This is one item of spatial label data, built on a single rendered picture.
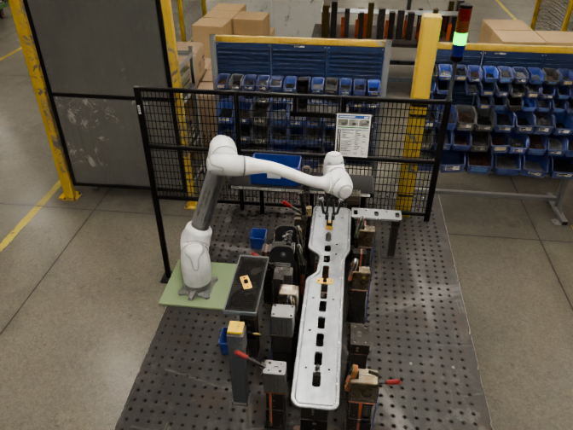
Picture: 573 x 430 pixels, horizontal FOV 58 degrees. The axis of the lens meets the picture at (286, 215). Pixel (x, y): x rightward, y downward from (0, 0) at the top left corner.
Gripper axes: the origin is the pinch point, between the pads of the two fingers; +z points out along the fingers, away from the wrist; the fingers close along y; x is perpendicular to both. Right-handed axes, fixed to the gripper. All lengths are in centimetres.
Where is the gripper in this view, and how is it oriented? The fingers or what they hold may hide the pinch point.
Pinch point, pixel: (329, 219)
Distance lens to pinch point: 289.8
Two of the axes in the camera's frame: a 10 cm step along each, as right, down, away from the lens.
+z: -0.1, 8.2, 5.7
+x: 1.2, -5.6, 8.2
